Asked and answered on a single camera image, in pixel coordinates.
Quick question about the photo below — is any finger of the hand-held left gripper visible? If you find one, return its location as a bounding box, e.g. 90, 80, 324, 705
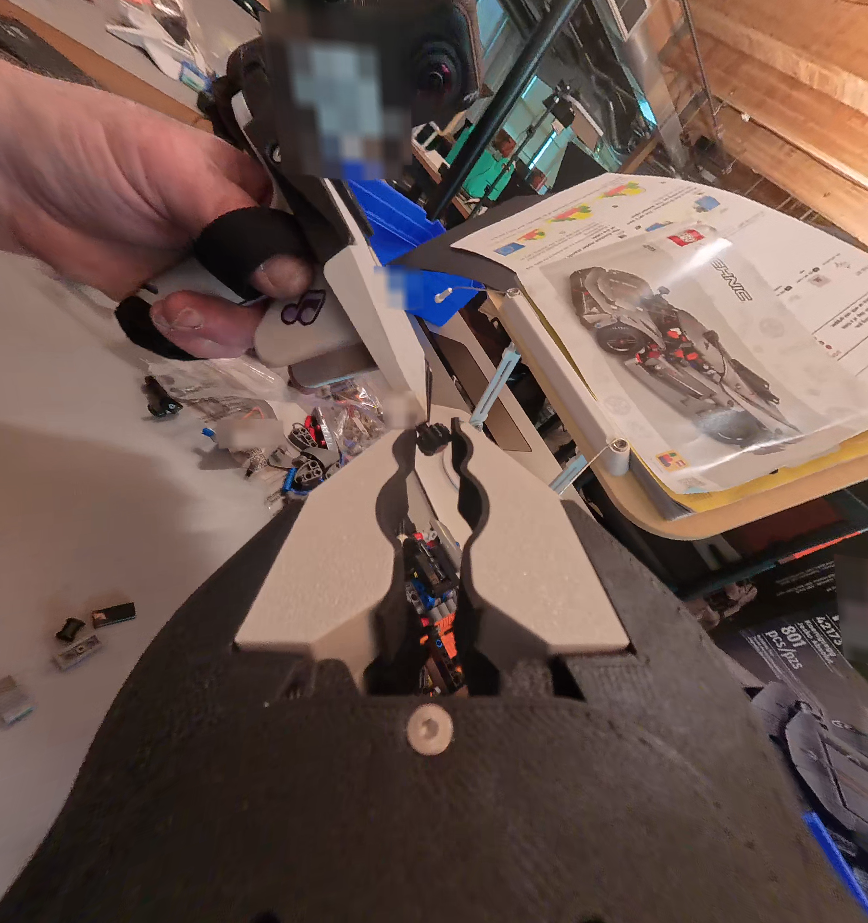
323, 241, 435, 426

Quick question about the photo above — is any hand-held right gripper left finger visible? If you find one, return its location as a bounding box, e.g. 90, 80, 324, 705
234, 429, 424, 695

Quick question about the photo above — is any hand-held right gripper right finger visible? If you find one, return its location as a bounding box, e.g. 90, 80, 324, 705
450, 420, 631, 695

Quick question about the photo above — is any clear bag of small lego parts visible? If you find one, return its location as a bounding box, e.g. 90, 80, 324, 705
149, 355, 390, 466

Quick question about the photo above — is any lego car model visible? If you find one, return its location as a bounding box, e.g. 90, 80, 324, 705
397, 518, 465, 695

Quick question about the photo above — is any clear bag of lego liftarms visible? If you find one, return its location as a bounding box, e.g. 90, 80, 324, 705
263, 418, 350, 507

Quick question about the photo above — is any black hooked lego part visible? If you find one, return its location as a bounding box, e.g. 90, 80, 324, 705
143, 374, 185, 420

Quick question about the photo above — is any lego instruction booklet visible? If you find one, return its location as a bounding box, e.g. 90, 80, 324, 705
450, 172, 868, 522

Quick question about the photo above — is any person's left hand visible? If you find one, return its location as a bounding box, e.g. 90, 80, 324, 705
0, 43, 317, 359

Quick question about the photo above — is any black steel column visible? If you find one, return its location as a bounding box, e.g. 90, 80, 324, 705
425, 0, 585, 222

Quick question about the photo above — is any blue plastic bin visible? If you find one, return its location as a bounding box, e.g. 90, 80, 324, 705
800, 810, 868, 923
346, 176, 487, 327

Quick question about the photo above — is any white book stand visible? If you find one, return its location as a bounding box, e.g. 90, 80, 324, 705
411, 285, 868, 543

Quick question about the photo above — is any orange box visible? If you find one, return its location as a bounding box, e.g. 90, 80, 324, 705
773, 530, 868, 572

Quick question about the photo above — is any long wooden desk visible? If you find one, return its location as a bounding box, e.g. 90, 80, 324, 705
0, 0, 263, 136

